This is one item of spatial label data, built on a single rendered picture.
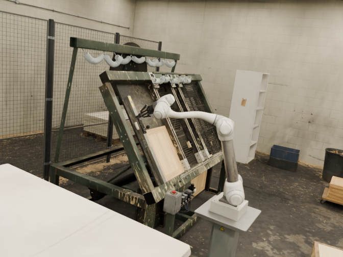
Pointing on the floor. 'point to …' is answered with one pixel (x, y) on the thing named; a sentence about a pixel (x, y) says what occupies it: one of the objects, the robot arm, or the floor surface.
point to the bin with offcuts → (333, 164)
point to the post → (169, 224)
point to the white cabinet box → (247, 112)
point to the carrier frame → (94, 184)
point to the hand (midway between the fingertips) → (139, 116)
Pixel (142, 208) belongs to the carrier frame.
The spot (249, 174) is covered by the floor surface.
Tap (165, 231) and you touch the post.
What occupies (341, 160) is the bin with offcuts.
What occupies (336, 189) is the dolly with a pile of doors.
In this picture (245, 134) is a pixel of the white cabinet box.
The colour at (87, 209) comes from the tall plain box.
